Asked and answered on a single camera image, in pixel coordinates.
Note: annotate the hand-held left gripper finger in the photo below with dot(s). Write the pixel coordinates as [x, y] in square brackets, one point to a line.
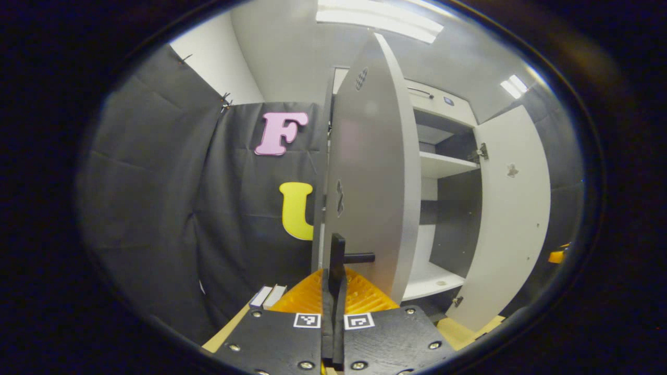
[327, 333]
[340, 333]

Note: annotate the grey cabinet drawer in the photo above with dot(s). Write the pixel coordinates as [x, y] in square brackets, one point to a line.
[443, 107]

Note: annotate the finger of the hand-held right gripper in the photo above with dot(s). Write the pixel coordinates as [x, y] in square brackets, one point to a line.
[558, 255]

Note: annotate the white cabinet shelf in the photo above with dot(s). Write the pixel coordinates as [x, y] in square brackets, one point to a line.
[430, 278]
[443, 164]

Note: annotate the black backdrop cloth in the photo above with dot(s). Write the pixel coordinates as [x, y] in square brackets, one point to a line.
[156, 198]

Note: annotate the grey double-door shoe cabinet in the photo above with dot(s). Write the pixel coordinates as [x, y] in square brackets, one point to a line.
[453, 219]

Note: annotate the small ceiling light panel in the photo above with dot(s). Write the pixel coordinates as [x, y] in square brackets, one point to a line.
[515, 86]

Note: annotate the metal door hinge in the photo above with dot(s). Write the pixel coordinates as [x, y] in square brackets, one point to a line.
[480, 152]

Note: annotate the grey shoe cabinet door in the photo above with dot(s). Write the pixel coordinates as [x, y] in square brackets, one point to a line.
[375, 182]
[510, 224]

